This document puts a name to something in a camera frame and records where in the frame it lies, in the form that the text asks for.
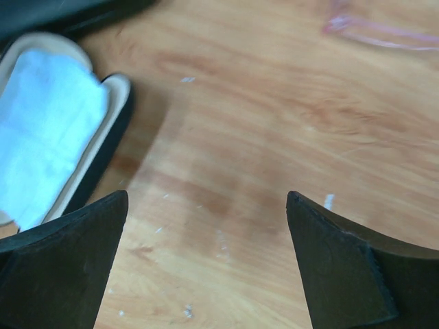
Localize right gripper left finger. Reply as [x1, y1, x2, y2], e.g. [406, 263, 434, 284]
[1, 190, 128, 328]

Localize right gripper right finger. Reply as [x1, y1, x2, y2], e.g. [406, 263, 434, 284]
[286, 191, 438, 328]

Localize light blue cloth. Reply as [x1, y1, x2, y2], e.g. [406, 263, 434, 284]
[1, 49, 109, 230]

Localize pink clear glasses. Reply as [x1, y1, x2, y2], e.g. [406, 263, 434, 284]
[324, 1, 438, 51]

